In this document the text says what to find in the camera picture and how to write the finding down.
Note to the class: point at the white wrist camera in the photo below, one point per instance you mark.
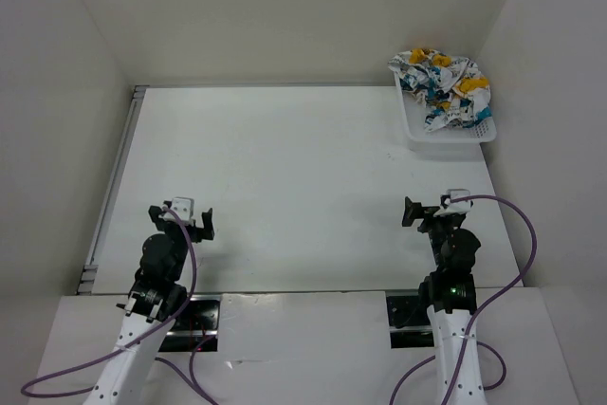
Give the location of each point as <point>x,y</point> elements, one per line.
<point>182,207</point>
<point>454,202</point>

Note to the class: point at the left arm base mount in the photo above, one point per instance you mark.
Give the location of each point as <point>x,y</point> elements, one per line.
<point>196,328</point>

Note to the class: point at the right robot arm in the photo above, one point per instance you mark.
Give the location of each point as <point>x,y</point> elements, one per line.
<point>449,297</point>

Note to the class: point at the white plastic basket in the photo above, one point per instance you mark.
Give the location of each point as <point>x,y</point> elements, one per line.
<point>446,139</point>

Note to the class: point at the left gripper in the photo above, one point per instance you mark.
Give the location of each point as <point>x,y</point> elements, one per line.
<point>196,230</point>

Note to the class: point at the printed white yellow teal shorts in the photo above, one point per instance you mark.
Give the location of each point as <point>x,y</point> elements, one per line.
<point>452,89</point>

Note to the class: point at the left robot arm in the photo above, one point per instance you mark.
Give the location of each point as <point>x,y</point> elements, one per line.
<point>154,300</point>

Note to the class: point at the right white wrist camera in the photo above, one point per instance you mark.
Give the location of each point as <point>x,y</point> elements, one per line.
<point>454,202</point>

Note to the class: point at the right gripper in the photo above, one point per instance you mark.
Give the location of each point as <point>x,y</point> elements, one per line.
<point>415,210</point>

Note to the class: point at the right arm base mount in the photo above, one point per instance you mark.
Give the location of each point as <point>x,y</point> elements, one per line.
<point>409,325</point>

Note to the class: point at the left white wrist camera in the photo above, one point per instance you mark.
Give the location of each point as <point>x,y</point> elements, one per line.
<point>182,207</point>

